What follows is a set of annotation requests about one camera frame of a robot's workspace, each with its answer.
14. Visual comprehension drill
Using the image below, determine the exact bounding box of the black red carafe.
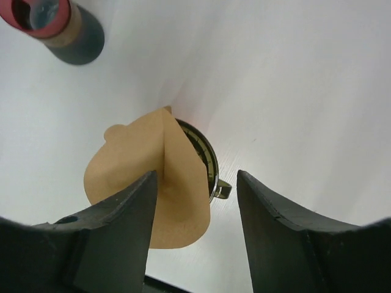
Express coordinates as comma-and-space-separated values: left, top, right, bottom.
1, 1, 105, 65

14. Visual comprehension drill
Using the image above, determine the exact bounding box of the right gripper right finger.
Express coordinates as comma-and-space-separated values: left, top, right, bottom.
237, 170, 390, 292

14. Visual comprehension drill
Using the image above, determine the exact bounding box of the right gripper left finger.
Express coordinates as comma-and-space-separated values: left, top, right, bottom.
1, 172, 157, 292

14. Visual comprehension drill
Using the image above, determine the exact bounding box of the dark green dripper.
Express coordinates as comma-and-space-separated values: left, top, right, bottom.
176, 119, 232, 202

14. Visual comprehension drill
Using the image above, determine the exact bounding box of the brown paper coffee filter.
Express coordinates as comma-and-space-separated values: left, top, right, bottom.
83, 105, 212, 250

